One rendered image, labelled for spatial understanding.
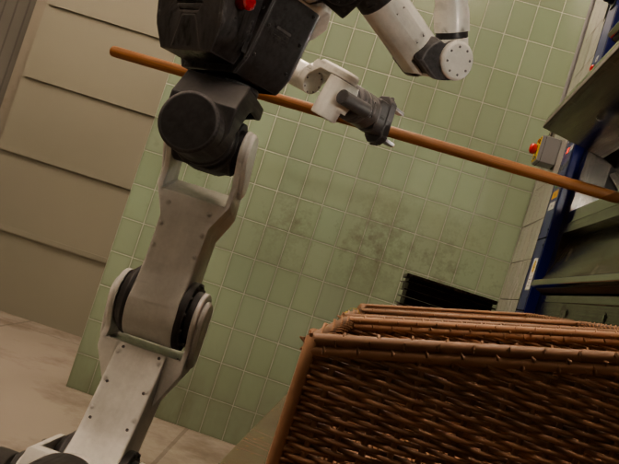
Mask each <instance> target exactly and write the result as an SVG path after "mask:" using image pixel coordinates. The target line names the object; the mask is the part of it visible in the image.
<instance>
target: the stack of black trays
mask: <svg viewBox="0 0 619 464"><path fill-rule="evenodd" d="M403 278H406V279H405V281H400V282H403V285H402V288H400V289H402V290H403V292H402V296H401V295H398V296H400V297H401V299H400V302H398V301H394V302H396V303H397V306H401V305H403V306H408V307H410V306H412V307H421V306H422V307H439V308H441V307H442V308H455V309H471V310H477V309H478V310H488V311H491V310H492V309H493V310H496V309H495V308H492V306H493V305H497V301H495V300H493V299H490V298H486V297H483V296H479V295H476V294H473V293H470V292H466V291H463V290H461V289H458V288H455V287H452V286H449V285H445V284H441V283H438V282H435V281H432V280H429V279H426V278H423V277H420V276H417V275H414V274H411V273H406V274H404V275H403ZM418 300H419V301H418ZM421 301H422V302H421ZM401 302H402V303H401ZM424 302H425V303H424Z"/></svg>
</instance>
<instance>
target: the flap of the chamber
mask: <svg viewBox="0 0 619 464"><path fill-rule="evenodd" d="M598 114H602V115H604V117H605V118H604V120H603V122H599V121H597V120H596V117H597V115H598ZM543 128H544V129H546V130H548V131H550V132H552V133H555V134H557V135H559V136H561V137H563V138H565V139H567V140H568V141H570V142H572V143H574V144H576V145H579V146H581V147H582V148H584V149H586V150H588V151H590V152H591V153H593V154H595V155H597V156H599V157H602V158H605V157H607V156H609V155H610V154H611V153H612V152H614V151H616V150H617V149H619V43H618V44H617V45H616V46H615V48H614V49H613V50H612V51H611V52H610V53H609V54H608V55H607V56H606V57H605V58H604V59H603V60H602V61H601V63H600V64H599V65H598V66H597V67H596V68H595V69H594V70H593V71H592V72H591V73H590V74H589V75H588V77H587V78H586V79H585V80H584V81H583V82H582V83H581V84H580V85H579V86H578V87H577V88H576V89H575V90H574V92H573V93H572V94H571V95H570V96H569V97H568V98H567V99H566V100H565V101H564V102H563V103H562V104H561V105H560V107H559V108H558V109H557V110H556V111H555V112H554V113H553V114H552V115H551V116H550V117H549V118H548V119H547V120H546V122H545V124H544V125H543Z"/></svg>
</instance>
